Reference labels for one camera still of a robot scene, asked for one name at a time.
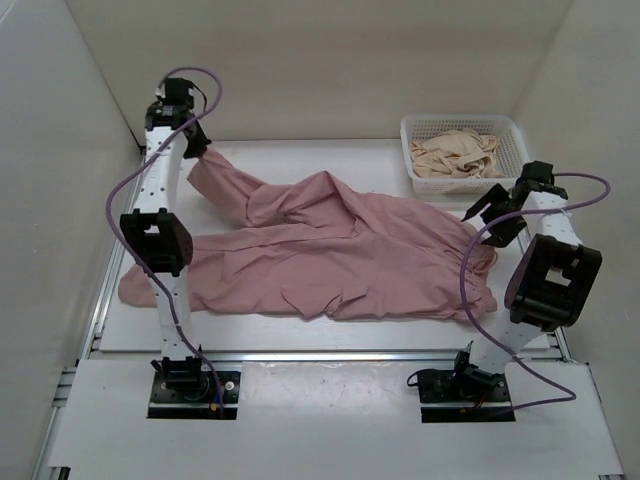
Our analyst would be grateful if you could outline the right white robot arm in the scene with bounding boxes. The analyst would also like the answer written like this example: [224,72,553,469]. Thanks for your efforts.
[449,161,602,400]

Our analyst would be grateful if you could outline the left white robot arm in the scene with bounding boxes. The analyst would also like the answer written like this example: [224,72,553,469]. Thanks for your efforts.
[119,78,216,402]

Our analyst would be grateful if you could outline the aluminium rail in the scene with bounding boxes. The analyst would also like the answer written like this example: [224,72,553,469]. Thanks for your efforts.
[89,348,557,363]

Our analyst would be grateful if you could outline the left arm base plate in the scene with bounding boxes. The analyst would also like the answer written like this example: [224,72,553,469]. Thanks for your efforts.
[147,358,242,420]

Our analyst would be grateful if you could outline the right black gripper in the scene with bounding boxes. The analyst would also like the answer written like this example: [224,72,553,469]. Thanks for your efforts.
[463,183,527,249]

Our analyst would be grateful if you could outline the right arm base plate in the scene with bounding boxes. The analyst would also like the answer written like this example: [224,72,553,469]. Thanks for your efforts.
[406,369,516,424]

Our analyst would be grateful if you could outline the beige trousers in basket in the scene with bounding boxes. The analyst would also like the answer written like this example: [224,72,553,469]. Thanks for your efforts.
[409,128,502,179]

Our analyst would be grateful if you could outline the white plastic basket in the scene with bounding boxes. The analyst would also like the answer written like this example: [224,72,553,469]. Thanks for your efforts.
[400,114,530,196]

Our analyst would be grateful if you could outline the pink trousers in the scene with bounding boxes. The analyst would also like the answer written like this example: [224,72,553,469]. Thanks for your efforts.
[117,149,499,322]

